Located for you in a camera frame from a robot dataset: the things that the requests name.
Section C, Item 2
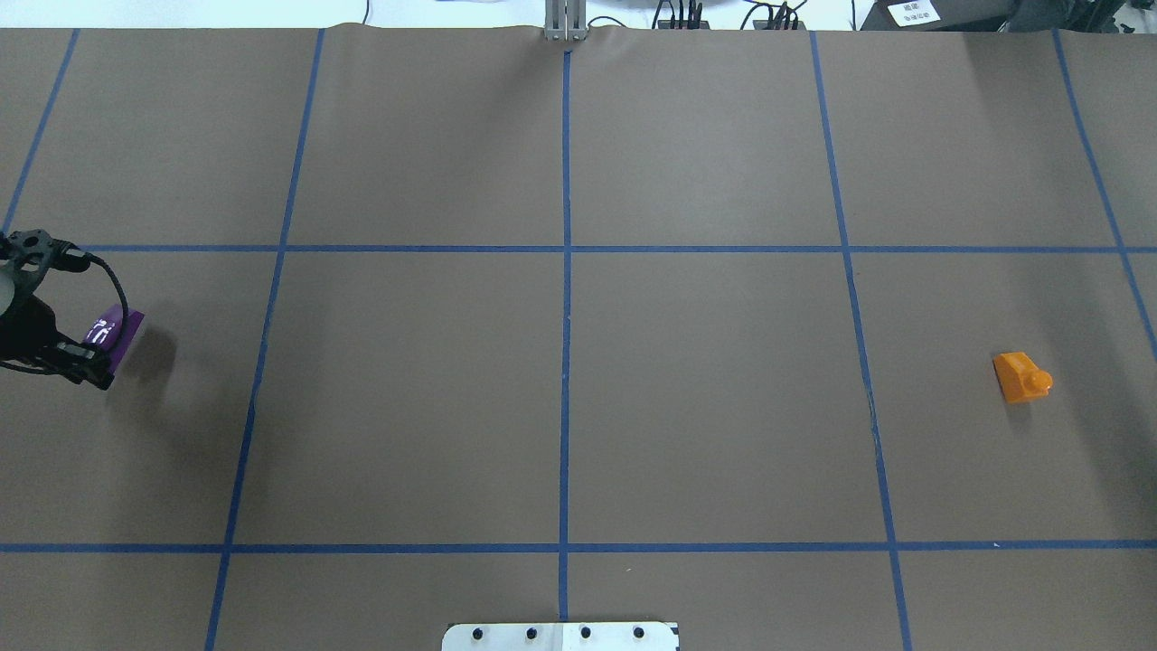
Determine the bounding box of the aluminium frame post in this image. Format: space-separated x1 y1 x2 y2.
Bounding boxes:
544 0 589 42

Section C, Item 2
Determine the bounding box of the orange trapezoid block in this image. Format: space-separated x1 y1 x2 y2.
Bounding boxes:
992 352 1054 404

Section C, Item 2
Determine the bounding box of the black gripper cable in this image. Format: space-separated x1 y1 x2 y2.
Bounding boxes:
54 249 130 358

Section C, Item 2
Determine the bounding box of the black box with label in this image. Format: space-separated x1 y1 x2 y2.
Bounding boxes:
857 1 1016 32

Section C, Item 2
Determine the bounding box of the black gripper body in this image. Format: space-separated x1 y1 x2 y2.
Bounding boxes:
1 228 62 373

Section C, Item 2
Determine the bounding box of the purple trapezoid block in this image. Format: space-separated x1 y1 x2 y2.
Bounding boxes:
81 305 145 373

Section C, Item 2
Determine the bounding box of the power strip with plugs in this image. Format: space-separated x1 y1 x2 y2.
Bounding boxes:
650 0 710 32
739 1 806 32

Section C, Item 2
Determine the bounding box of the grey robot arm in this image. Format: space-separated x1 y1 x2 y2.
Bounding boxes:
1 230 128 391

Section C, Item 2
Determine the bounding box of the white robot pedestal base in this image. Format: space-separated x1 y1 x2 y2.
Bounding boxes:
440 621 681 650

